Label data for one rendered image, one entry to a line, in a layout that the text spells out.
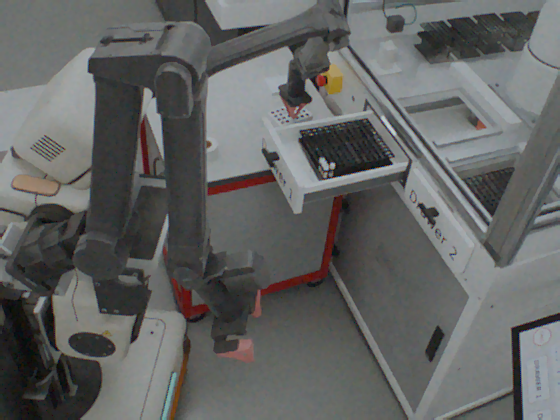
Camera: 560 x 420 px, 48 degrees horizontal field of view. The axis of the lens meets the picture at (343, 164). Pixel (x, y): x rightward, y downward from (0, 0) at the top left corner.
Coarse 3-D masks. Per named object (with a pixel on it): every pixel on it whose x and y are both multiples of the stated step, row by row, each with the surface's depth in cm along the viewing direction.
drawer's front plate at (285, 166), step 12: (264, 120) 175; (264, 132) 175; (264, 144) 178; (276, 144) 168; (288, 156) 165; (288, 168) 162; (288, 180) 164; (300, 180) 159; (288, 192) 166; (300, 192) 160; (300, 204) 163
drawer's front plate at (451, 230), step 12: (408, 180) 172; (420, 180) 166; (408, 192) 173; (420, 192) 167; (432, 192) 163; (432, 204) 163; (420, 216) 169; (444, 216) 158; (432, 228) 165; (444, 228) 160; (456, 228) 155; (444, 240) 161; (456, 240) 156; (468, 240) 152; (444, 252) 162; (468, 252) 152; (456, 264) 158
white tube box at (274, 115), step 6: (276, 108) 200; (282, 108) 201; (270, 114) 198; (276, 114) 198; (282, 114) 199; (294, 114) 200; (300, 114) 200; (306, 114) 201; (270, 120) 198; (276, 120) 196; (288, 120) 197; (294, 120) 197; (300, 120) 198; (306, 120) 200; (312, 120) 202; (276, 126) 196
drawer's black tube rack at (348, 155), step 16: (320, 128) 181; (336, 128) 181; (352, 128) 182; (368, 128) 183; (304, 144) 178; (320, 144) 175; (336, 144) 181; (352, 144) 178; (368, 144) 178; (384, 144) 179; (336, 160) 171; (352, 160) 176; (368, 160) 178; (384, 160) 177; (320, 176) 170; (336, 176) 171
